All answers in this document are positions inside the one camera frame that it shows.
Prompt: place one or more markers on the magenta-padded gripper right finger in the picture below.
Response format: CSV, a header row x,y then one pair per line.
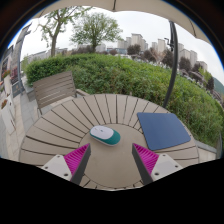
x,y
146,159

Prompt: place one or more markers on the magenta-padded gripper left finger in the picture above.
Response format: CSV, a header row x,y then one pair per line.
x,y
77,159

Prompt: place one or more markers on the white and teal computer mouse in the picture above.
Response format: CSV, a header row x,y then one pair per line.
x,y
103,134

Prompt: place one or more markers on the blue rectangular mouse pad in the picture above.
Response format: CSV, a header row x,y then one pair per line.
x,y
163,130

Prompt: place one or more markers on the grey slatted outdoor chair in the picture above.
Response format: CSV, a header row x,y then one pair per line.
x,y
53,88

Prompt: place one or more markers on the green hedge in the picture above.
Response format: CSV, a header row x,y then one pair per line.
x,y
133,76

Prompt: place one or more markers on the black curved umbrella pole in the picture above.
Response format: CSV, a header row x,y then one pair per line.
x,y
174,66

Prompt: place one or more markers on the sparse thin-trunk tree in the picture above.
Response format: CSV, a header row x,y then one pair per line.
x,y
53,43

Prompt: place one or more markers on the group of apartment buildings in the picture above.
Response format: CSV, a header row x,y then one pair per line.
x,y
136,39

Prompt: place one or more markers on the leafy round tree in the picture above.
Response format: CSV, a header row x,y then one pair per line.
x,y
95,28

